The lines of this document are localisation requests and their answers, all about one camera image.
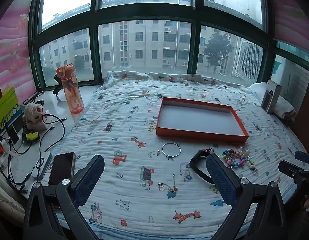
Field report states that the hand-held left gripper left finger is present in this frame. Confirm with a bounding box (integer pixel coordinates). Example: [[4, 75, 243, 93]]
[[23, 154, 105, 240]]

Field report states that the printed white blanket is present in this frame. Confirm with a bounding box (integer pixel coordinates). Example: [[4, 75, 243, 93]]
[[48, 70, 307, 240]]

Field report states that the white cardboard box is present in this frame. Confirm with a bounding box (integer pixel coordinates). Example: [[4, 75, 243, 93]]
[[261, 80, 282, 114]]

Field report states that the white power bank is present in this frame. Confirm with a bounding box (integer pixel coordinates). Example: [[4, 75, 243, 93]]
[[32, 151, 53, 180]]

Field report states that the orange cardboard tray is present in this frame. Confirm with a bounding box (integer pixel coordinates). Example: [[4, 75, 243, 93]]
[[156, 97, 249, 143]]

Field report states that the yellow green gadget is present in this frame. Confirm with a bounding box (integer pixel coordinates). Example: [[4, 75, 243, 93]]
[[22, 130, 40, 143]]

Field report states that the colourful candy bead bracelet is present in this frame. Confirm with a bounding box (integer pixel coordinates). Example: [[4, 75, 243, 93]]
[[219, 148, 247, 168]]

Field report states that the black smartphone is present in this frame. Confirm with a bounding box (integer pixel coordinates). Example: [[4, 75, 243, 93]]
[[48, 152, 76, 187]]

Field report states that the white louvre grille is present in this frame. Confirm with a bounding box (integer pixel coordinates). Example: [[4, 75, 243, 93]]
[[234, 39, 264, 79]]

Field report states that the beige apartment building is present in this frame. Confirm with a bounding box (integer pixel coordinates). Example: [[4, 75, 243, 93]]
[[42, 0, 241, 77]]

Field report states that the white plush toy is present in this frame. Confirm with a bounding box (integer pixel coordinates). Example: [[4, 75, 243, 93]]
[[22, 102, 49, 131]]

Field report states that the white pearl bead bracelet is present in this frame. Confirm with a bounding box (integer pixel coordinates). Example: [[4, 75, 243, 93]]
[[245, 159, 258, 173]]

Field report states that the white pillow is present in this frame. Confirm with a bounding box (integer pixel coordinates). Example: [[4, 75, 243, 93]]
[[249, 81, 296, 125]]

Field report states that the black watch band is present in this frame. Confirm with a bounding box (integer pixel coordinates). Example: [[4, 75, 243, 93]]
[[189, 149, 213, 184]]

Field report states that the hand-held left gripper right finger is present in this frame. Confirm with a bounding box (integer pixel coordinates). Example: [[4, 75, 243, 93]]
[[206, 153, 288, 240]]

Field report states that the dark green window frame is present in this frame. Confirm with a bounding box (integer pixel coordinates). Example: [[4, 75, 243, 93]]
[[28, 0, 309, 93]]

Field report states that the black cable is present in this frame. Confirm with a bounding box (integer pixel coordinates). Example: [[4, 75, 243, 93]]
[[23, 91, 45, 106], [10, 114, 67, 186]]

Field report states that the silver bangle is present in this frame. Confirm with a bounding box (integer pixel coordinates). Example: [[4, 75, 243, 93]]
[[161, 142, 181, 159]]

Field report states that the black tripod handle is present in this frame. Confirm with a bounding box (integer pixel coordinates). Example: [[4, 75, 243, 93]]
[[53, 74, 64, 101]]

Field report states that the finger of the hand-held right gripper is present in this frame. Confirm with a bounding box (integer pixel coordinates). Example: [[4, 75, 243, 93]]
[[279, 160, 309, 198], [294, 150, 309, 166]]

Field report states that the pink printed curtain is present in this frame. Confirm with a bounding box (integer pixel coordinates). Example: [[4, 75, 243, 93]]
[[269, 0, 309, 46], [0, 0, 37, 98]]

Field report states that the green patterned box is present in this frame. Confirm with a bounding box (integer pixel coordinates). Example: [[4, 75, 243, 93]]
[[0, 87, 25, 128]]

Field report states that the orange water bottle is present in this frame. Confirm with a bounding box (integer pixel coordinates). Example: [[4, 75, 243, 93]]
[[56, 64, 84, 114]]

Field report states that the green tree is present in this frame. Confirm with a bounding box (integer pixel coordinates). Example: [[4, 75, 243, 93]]
[[203, 31, 234, 73]]

